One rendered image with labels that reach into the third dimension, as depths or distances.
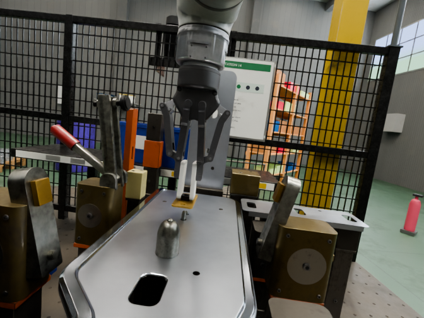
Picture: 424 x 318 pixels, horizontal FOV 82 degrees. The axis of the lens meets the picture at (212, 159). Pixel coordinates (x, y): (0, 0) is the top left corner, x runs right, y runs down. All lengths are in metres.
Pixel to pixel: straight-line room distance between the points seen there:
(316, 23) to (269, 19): 1.91
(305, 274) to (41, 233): 0.37
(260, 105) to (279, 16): 10.51
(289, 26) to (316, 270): 11.20
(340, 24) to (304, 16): 10.66
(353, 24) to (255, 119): 0.51
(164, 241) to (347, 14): 1.06
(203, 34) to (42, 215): 0.34
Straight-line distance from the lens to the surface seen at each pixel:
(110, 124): 0.48
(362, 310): 0.96
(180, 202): 0.46
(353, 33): 1.19
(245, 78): 1.01
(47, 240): 0.37
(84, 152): 0.52
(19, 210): 0.35
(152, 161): 0.77
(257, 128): 1.00
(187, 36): 0.44
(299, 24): 11.65
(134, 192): 0.57
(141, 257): 0.36
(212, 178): 0.73
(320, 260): 0.44
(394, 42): 1.21
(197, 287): 0.32
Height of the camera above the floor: 1.18
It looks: 8 degrees down
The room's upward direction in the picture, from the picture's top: 7 degrees clockwise
